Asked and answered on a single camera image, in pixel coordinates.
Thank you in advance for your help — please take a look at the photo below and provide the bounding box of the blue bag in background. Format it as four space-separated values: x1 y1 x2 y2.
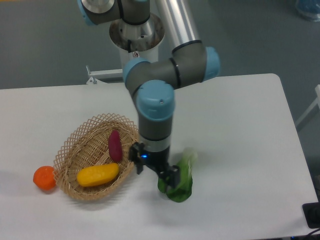
295 0 320 22

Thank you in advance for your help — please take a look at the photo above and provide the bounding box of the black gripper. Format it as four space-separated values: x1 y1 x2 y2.
128 142 180 189

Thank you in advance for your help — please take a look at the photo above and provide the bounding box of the white frame at right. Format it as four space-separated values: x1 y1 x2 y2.
294 84 320 132

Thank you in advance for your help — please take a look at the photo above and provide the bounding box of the orange fruit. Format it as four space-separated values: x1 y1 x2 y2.
32 165 56 191

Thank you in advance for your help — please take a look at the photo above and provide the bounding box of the yellow mango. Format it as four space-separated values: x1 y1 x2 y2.
76 163 120 187

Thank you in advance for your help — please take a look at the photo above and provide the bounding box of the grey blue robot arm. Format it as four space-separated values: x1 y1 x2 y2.
78 0 221 188

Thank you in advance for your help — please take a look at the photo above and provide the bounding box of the black device at table edge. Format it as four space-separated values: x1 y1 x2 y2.
302 202 320 229

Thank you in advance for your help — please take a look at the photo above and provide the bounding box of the purple sweet potato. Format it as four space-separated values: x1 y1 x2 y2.
108 130 123 163

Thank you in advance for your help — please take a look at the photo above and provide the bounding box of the woven wicker basket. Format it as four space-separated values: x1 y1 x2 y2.
53 113 139 201

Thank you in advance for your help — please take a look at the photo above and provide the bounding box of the green bok choy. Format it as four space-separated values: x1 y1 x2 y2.
157 147 198 203

